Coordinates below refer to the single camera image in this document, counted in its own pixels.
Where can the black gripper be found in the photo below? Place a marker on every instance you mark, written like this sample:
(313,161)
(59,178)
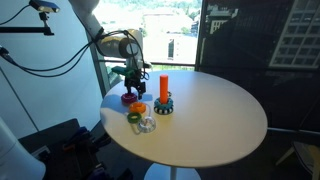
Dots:
(135,81)

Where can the white chair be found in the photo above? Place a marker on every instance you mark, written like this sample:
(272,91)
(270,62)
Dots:
(305,156)

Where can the dark window rail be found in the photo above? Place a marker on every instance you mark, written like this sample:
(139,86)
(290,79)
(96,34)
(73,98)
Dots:
(173,63)

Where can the grey window frame post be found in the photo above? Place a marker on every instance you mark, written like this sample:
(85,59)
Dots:
(100,76)

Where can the white rounded plastic housing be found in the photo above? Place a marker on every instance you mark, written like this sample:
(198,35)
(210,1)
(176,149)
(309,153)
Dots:
(15,156)

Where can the grey and blue stereo camera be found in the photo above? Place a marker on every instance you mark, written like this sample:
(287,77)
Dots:
(45,5)

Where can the orange stacking peg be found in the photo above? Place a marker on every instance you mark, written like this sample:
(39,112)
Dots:
(163,88)

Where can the black equipment cart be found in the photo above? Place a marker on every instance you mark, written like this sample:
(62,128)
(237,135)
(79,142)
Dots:
(63,156)

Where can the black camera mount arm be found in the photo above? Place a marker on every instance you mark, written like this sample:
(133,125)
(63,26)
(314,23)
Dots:
(26,29)

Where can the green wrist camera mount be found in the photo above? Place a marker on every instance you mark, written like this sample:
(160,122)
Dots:
(120,70)

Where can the black and white gear base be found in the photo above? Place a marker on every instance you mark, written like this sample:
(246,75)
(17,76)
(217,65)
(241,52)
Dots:
(163,112)

